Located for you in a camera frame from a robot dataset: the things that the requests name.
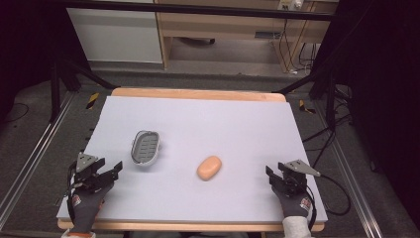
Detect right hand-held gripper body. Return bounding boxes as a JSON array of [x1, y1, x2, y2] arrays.
[[276, 159, 322, 198]]

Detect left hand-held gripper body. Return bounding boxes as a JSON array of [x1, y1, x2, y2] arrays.
[[71, 152, 115, 194]]

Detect person's right hand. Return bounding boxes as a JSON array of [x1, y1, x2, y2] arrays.
[[271, 185, 313, 220]]

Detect metal soap dish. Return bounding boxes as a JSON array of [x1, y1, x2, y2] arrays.
[[130, 130, 161, 167]]

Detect orange soap bar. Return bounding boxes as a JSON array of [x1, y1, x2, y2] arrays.
[[196, 155, 223, 181]]

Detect yellow black tape marker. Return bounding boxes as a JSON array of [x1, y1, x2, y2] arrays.
[[85, 91, 100, 110], [298, 99, 317, 115]]

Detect white foam board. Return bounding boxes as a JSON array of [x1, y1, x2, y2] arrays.
[[56, 95, 329, 223]]

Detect wooden table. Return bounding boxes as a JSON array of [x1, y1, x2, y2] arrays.
[[56, 86, 326, 233]]

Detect white cabinet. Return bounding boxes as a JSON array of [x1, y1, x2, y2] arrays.
[[65, 7, 163, 64]]

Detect wooden desk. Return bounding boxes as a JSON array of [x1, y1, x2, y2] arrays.
[[154, 0, 340, 73]]

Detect white power strip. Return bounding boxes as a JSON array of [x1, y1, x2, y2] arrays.
[[277, 0, 304, 11]]

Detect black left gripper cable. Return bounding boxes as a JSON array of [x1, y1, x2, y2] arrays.
[[66, 161, 77, 220]]

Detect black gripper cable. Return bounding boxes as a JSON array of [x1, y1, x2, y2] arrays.
[[305, 174, 352, 231], [66, 161, 77, 220]]

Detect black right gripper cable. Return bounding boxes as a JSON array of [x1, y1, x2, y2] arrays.
[[305, 174, 352, 231]]

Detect black floor cables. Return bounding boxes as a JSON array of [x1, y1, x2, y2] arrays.
[[301, 83, 356, 170]]

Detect metal floor rail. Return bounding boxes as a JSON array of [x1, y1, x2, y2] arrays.
[[0, 91, 76, 230], [315, 100, 386, 238]]

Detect black frame stand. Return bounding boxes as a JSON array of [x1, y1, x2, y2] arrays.
[[271, 64, 339, 131], [49, 56, 117, 124]]

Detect hanging desk cables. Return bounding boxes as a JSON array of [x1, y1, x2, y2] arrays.
[[277, 19, 319, 74]]

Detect black metal frame bar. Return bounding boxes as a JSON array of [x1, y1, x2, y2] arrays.
[[58, 0, 335, 22]]

